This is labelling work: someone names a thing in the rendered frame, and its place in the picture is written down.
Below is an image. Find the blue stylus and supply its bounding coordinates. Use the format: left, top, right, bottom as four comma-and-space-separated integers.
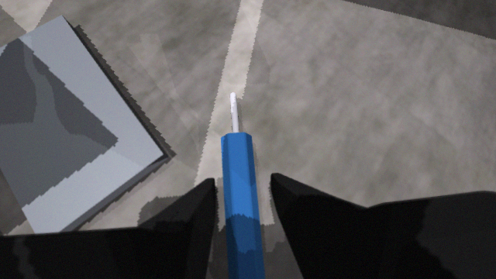
221, 92, 266, 279

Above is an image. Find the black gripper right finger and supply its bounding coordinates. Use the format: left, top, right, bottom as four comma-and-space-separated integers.
270, 173, 496, 279

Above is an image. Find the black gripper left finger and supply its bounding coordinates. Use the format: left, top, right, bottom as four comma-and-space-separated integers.
0, 178, 216, 279

